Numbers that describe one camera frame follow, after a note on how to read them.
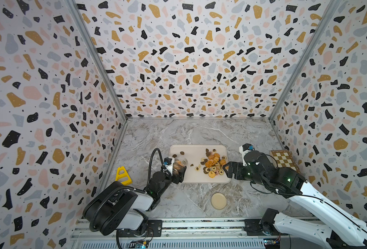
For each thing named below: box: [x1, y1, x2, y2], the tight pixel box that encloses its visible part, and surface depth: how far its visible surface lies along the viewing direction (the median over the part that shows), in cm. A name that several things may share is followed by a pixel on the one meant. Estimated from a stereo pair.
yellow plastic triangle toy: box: [115, 166, 133, 186], surface depth 92 cm
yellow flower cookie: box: [208, 170, 216, 179], surface depth 93 cm
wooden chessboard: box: [269, 149, 301, 174], surface depth 99 cm
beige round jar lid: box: [210, 192, 227, 210], surface depth 83 cm
